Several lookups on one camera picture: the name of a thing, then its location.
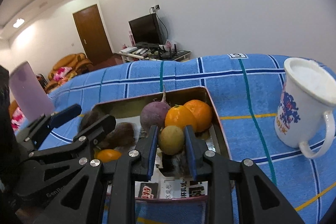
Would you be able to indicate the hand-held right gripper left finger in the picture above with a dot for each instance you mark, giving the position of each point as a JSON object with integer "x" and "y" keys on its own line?
{"x": 152, "y": 155}

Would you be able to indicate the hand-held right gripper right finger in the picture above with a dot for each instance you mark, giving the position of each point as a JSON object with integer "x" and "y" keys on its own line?
{"x": 190, "y": 158}

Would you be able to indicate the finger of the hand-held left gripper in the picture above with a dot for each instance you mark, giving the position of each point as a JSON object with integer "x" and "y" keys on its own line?
{"x": 65, "y": 113}
{"x": 97, "y": 129}

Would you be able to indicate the dark brown water chestnut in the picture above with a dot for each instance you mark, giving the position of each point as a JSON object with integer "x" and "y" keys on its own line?
{"x": 123, "y": 134}
{"x": 88, "y": 119}

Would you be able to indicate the small yellow-green fruit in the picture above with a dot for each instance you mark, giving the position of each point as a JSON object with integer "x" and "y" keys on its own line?
{"x": 171, "y": 140}

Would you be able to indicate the small orange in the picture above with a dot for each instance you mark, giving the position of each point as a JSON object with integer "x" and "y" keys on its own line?
{"x": 178, "y": 116}
{"x": 109, "y": 155}

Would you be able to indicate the purple radish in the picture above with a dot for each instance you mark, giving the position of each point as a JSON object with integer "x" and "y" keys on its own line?
{"x": 152, "y": 115}

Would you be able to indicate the large orange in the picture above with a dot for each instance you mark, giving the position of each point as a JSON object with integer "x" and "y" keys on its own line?
{"x": 200, "y": 113}

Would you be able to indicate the pink metal tin box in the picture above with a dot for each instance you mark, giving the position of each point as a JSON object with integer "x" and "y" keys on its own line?
{"x": 181, "y": 95}

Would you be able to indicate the printed paper leaflet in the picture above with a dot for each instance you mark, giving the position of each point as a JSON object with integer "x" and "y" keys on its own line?
{"x": 170, "y": 190}

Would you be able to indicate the pink floral cushion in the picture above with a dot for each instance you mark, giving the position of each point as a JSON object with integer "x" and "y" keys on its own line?
{"x": 61, "y": 73}

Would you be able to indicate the pink cylindrical kettle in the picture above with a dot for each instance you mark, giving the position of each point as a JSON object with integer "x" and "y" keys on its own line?
{"x": 29, "y": 92}

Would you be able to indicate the orange-brown leather sofa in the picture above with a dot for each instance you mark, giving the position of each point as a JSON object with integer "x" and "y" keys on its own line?
{"x": 76, "y": 61}

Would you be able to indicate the brown wooden door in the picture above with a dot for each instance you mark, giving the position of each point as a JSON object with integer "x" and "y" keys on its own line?
{"x": 92, "y": 35}

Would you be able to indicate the blue checked blanket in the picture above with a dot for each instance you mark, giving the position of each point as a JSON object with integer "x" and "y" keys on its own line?
{"x": 236, "y": 87}

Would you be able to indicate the white flat box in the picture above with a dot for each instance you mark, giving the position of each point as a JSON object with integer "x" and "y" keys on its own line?
{"x": 128, "y": 50}

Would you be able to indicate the square ceiling light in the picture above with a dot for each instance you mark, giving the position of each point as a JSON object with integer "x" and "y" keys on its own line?
{"x": 19, "y": 23}

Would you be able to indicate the white television stand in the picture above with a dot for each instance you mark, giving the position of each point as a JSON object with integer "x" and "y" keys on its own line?
{"x": 181, "y": 56}

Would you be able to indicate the black router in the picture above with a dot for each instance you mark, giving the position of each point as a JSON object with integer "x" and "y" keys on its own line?
{"x": 168, "y": 53}

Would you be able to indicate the white mug with blue print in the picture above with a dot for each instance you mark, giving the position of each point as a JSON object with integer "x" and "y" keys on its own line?
{"x": 288, "y": 121}

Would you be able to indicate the black television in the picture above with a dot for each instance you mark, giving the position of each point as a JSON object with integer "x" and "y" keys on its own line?
{"x": 144, "y": 29}

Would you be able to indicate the wall socket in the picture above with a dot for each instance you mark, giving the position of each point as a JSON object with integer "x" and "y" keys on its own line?
{"x": 155, "y": 8}

